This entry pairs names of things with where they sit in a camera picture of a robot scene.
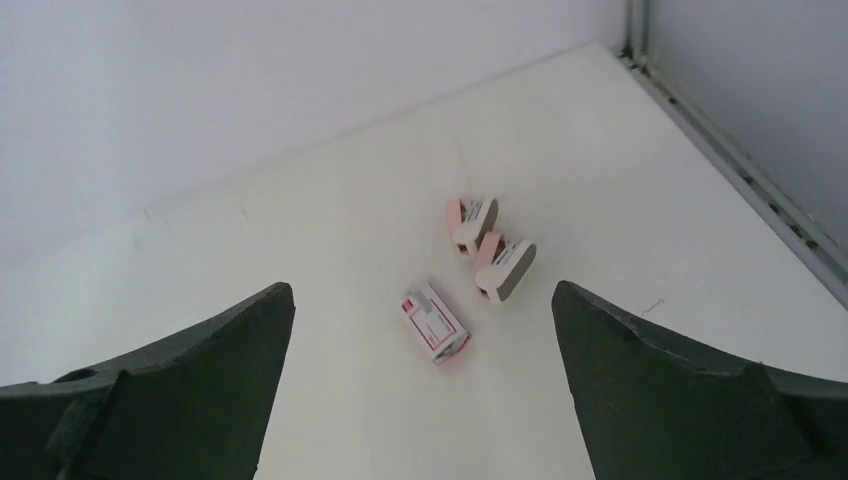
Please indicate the aluminium right frame rail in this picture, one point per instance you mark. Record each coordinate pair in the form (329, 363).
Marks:
(760, 88)

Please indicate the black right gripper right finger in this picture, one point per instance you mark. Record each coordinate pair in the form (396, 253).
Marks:
(654, 404)

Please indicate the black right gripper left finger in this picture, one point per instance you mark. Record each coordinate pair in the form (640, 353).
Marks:
(193, 405)

